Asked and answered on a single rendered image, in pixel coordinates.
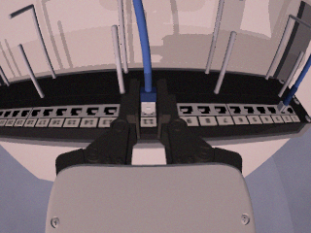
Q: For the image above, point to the blue patch cord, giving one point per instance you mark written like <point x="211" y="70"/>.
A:
<point x="146" y="54"/>

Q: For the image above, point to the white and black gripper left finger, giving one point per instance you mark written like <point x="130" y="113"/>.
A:
<point x="113" y="145"/>

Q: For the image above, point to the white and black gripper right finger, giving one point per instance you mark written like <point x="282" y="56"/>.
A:
<point x="185" y="146"/>

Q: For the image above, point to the white ethernet plug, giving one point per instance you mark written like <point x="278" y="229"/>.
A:
<point x="148" y="100"/>

